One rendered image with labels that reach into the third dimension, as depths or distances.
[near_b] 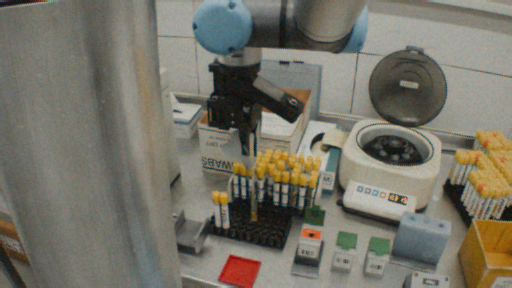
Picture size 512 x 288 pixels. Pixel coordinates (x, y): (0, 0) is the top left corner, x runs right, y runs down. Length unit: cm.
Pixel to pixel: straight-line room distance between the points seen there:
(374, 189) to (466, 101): 46
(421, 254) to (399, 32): 61
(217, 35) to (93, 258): 34
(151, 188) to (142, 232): 2
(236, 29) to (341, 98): 76
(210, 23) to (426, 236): 55
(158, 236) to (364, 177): 73
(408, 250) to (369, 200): 16
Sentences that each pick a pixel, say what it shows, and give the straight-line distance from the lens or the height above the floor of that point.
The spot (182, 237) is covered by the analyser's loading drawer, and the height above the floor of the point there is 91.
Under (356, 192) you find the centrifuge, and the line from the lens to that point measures 88.
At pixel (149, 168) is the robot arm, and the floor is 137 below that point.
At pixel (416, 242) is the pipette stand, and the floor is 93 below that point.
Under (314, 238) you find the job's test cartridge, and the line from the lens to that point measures 71.
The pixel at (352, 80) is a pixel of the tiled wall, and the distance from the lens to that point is 115.
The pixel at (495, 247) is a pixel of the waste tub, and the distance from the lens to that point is 90.
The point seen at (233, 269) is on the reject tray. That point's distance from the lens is 75.
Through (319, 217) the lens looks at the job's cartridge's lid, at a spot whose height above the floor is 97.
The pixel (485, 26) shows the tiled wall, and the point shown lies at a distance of 114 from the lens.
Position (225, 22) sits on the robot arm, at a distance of 46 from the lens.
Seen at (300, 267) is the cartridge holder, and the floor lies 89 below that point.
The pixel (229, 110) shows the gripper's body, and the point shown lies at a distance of 64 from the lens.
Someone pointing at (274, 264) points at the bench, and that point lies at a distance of 76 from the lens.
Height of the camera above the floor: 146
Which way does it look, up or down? 32 degrees down
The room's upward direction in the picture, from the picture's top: straight up
